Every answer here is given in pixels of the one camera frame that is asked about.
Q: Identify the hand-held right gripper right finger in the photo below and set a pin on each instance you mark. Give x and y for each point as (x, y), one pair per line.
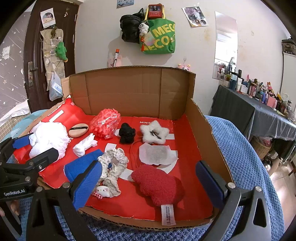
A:
(209, 183)

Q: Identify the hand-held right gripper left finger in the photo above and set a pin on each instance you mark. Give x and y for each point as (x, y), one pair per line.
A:
(86, 183)

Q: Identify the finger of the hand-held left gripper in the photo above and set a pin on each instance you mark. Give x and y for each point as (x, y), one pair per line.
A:
(20, 141)
(46, 155)

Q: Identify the blue cloth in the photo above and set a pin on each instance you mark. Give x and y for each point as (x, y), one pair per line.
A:
(78, 166)

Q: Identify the white mesh bath pouf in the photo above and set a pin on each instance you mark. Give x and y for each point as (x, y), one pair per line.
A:
(48, 136)

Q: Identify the white sock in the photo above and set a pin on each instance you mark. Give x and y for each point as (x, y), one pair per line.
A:
(83, 146)

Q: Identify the beige powder puff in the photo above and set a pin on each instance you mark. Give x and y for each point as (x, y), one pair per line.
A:
(77, 133)

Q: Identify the cream scrunchie with cat charm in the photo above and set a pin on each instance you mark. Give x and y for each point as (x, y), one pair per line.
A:
(118, 155)

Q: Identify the red heart plush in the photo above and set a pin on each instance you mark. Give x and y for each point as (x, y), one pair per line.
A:
(157, 183)

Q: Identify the white paper sachet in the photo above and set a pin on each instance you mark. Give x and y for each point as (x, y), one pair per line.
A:
(157, 154)

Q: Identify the red mesh bath pouf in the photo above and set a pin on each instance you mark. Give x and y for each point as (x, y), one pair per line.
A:
(104, 122)

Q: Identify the black scrunchie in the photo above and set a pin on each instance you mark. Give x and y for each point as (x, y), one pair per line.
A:
(126, 133)

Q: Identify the white fluffy star hair clip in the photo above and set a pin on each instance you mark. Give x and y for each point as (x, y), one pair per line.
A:
(148, 129)

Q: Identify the cardboard box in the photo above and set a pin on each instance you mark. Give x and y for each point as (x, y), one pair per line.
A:
(129, 92)

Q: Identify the person's left hand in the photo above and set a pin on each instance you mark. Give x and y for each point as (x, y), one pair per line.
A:
(15, 206)

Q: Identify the white plastic sheet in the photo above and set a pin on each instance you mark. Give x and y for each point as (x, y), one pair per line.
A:
(13, 111)

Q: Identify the light blue sheet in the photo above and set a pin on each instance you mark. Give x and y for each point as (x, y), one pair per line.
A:
(39, 113)

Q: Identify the blue knitted blanket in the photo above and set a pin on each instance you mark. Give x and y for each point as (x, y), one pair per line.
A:
(242, 157)

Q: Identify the wicker basket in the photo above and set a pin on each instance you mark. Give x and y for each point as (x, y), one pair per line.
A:
(260, 146)

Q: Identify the clear plastic bag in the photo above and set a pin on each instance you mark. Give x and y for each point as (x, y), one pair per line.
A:
(55, 88)

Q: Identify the table with grey cloth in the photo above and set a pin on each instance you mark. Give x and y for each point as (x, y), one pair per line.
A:
(242, 109)

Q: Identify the wooden chair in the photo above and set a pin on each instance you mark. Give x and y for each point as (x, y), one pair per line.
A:
(292, 162)

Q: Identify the beige hanging door organizer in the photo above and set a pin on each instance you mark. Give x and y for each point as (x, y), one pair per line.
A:
(46, 46)

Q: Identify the green plush toy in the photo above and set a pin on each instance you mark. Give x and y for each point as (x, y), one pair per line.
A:
(61, 49)

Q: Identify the row of cosmetic bottles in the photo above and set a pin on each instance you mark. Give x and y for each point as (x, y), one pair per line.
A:
(261, 92)

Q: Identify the dark brown door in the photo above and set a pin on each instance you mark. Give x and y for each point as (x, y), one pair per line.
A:
(69, 46)

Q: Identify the pink plush toy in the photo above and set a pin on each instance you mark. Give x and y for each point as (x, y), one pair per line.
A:
(185, 67)

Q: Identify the white tube with orange cap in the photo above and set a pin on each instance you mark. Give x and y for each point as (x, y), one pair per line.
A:
(116, 55)

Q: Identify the photo on door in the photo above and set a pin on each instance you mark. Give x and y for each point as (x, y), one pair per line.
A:
(48, 17)

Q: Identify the white wardrobe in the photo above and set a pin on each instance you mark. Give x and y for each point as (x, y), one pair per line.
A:
(289, 74)

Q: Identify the green tote bag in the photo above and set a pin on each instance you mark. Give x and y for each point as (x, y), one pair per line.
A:
(161, 39)

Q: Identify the black bag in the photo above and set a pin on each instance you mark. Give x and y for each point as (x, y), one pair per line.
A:
(129, 27)

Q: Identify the round pink charm with tassel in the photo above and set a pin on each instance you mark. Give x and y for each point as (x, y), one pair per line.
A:
(149, 41)

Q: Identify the dark patterned case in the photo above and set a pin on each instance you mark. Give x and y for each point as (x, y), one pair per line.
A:
(290, 46)

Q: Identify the red tin box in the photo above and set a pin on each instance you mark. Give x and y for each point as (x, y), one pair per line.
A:
(155, 11)

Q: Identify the white paper on wall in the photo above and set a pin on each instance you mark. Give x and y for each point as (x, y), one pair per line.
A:
(5, 52)

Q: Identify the wall mirror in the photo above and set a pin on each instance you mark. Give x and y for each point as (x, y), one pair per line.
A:
(225, 46)

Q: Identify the wall photo print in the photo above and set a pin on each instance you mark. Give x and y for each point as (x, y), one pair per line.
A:
(195, 16)

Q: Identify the blue wall sticker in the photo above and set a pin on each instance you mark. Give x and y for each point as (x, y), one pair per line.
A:
(124, 2)

